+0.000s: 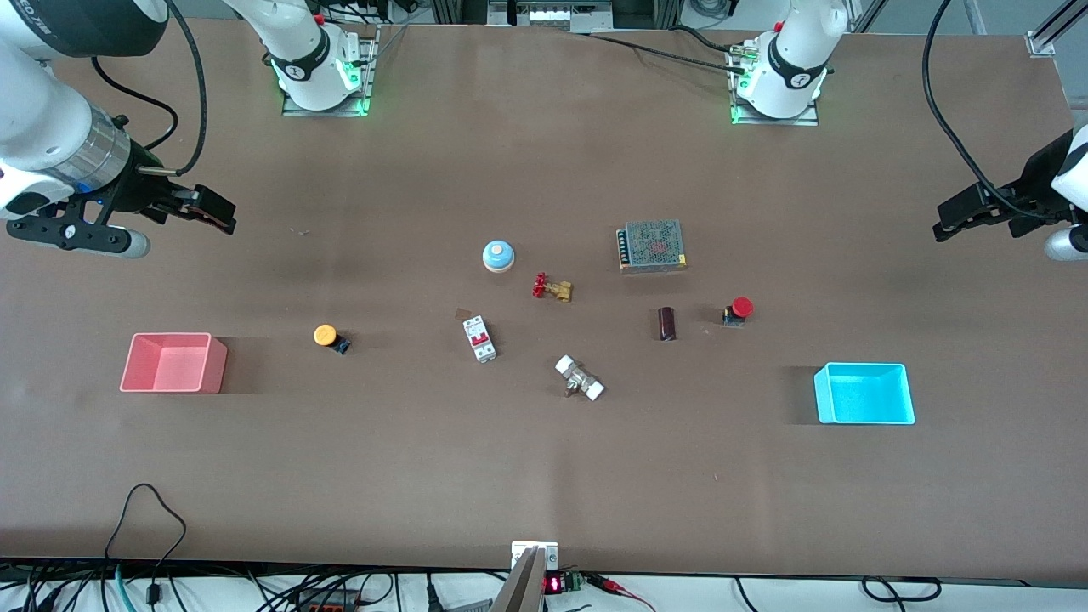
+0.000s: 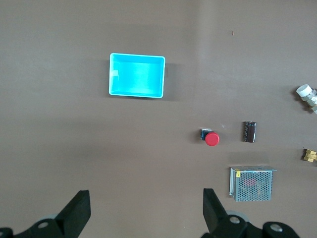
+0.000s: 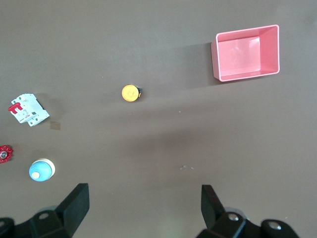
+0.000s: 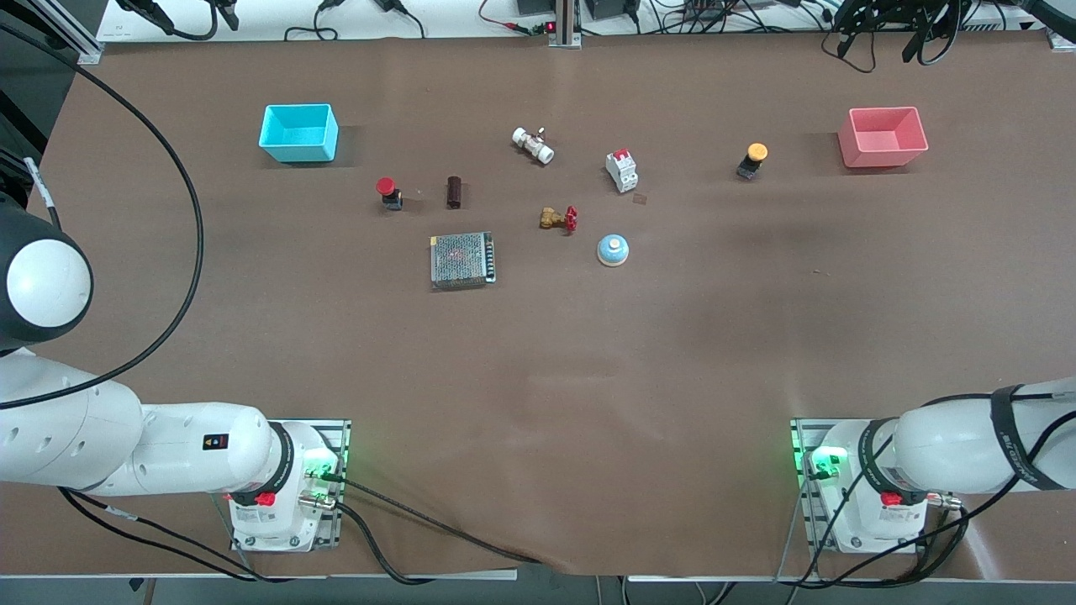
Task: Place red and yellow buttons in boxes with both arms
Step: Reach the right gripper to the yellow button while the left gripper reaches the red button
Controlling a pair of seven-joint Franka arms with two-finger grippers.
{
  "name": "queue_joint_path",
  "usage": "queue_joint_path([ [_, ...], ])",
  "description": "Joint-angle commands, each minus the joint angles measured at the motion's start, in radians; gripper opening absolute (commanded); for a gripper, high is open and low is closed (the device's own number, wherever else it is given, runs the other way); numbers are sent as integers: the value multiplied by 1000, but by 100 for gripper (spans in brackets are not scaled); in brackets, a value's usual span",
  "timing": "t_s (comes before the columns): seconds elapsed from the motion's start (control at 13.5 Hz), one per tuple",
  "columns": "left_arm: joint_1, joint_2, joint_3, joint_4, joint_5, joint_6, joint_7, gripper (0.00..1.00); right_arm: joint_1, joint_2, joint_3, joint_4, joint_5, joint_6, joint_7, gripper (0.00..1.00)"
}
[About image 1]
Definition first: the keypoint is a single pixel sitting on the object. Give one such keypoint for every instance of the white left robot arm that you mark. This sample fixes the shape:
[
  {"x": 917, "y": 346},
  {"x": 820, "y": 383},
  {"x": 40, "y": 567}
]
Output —
[{"x": 790, "y": 76}]

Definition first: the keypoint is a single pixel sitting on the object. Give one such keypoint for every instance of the white circuit breaker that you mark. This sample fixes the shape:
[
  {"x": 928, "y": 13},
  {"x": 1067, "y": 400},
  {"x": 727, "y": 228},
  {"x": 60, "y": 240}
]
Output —
[{"x": 480, "y": 338}]

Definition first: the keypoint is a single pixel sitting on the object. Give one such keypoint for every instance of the cyan plastic box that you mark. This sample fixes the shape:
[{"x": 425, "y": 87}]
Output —
[{"x": 863, "y": 395}]

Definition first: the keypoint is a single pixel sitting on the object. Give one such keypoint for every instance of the white mounting bracket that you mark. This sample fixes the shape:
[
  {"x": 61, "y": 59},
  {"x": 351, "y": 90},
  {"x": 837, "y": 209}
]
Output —
[{"x": 551, "y": 557}]

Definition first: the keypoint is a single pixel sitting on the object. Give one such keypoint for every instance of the blue white dome button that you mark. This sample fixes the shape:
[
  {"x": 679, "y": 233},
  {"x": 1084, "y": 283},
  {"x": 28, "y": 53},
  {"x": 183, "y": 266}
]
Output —
[{"x": 498, "y": 255}]

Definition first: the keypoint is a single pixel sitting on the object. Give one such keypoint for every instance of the metal valve white ends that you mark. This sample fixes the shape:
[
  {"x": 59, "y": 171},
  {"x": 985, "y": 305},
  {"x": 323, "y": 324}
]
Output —
[{"x": 568, "y": 367}]

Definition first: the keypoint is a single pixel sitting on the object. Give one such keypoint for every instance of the red push button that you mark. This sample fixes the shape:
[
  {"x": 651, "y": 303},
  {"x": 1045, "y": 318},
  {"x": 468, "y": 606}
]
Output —
[{"x": 743, "y": 307}]

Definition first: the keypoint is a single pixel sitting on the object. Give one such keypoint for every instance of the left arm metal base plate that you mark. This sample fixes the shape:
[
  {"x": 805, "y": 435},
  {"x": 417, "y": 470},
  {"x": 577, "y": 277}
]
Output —
[{"x": 773, "y": 121}]

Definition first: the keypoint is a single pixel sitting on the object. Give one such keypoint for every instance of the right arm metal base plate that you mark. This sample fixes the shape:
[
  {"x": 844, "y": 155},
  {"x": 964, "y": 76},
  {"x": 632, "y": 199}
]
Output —
[{"x": 323, "y": 111}]

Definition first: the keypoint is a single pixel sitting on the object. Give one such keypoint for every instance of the yellow push button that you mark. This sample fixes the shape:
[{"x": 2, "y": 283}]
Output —
[{"x": 325, "y": 335}]

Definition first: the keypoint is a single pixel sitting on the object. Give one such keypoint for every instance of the metal mesh power supply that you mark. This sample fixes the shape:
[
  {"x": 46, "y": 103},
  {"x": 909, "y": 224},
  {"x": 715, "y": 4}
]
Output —
[{"x": 653, "y": 245}]

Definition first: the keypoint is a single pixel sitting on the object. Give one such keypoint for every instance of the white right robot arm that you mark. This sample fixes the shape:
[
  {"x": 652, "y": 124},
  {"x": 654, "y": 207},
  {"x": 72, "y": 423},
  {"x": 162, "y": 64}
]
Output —
[{"x": 42, "y": 102}]

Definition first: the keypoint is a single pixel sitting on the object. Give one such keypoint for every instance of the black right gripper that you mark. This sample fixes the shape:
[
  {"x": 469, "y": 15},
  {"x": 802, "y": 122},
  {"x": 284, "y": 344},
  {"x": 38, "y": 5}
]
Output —
[{"x": 140, "y": 189}]

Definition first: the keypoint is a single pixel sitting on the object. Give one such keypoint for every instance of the red LED display module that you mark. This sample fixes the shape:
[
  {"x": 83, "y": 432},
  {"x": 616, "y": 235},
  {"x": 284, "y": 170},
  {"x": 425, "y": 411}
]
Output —
[{"x": 553, "y": 585}]

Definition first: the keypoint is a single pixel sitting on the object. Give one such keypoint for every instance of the dark brown cylindrical capacitor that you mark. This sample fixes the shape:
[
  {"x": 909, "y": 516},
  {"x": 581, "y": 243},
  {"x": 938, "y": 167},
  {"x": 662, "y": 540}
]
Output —
[{"x": 667, "y": 324}]

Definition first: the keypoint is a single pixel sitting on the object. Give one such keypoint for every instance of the aluminium frame profile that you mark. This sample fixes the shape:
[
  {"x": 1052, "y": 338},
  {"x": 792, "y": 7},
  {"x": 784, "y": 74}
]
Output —
[{"x": 1041, "y": 42}]

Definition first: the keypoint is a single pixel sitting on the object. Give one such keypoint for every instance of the pink plastic box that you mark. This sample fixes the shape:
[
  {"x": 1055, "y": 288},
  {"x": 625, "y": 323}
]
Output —
[{"x": 170, "y": 365}]

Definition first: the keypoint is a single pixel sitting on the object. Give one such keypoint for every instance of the aluminium camera mount bar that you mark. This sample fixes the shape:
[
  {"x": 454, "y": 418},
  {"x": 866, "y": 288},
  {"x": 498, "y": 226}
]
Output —
[{"x": 520, "y": 586}]

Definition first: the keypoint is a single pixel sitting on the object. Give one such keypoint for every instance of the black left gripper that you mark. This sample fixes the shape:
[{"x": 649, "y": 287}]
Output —
[{"x": 1031, "y": 189}]

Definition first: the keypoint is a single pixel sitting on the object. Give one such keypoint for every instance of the metal control device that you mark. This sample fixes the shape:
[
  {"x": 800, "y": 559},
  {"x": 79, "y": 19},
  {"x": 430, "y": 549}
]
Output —
[{"x": 552, "y": 15}]

